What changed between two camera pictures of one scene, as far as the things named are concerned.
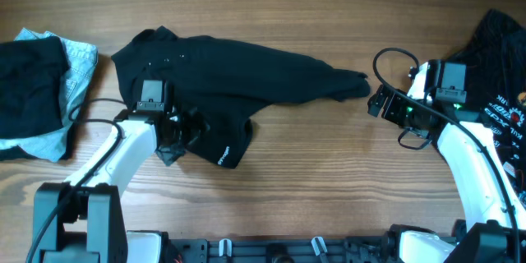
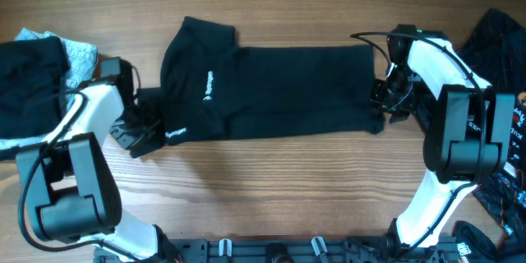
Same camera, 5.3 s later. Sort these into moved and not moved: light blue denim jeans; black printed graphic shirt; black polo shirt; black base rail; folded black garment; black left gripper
Moved: black left gripper; black polo shirt
Not moved: light blue denim jeans; black printed graphic shirt; black base rail; folded black garment
